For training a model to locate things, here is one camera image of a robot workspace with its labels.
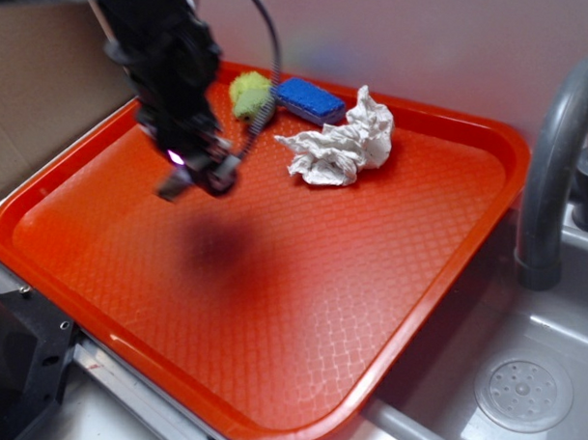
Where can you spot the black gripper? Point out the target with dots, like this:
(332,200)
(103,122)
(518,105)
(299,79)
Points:
(170,60)

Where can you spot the green fuzzy pom toy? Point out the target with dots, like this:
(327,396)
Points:
(249,92)

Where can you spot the blue sponge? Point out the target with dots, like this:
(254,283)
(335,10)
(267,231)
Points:
(310,102)

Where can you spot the crumpled white paper towel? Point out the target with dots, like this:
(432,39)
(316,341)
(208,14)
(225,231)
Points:
(336,154)

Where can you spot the red plastic tray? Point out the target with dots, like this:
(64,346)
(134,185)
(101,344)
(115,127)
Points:
(274,312)

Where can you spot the brown cardboard box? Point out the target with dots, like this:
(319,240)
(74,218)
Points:
(55,84)

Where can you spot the grey toy faucet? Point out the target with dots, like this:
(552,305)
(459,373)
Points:
(557,176)

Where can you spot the grey toy sink basin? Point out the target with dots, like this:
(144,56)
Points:
(496,361)

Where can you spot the aluminium frame rail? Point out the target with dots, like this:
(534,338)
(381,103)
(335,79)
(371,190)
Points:
(137,399)

